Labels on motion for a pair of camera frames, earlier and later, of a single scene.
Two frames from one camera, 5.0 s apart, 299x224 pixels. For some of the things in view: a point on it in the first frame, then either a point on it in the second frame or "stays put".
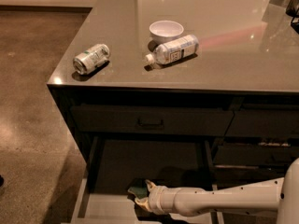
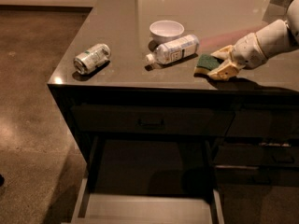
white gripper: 154,199 → 248,52
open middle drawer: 115,161 stays put
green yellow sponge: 141,192 → 208,62
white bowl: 164,31 stays put
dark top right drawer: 263,123 stays put
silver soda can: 88,60 stays put
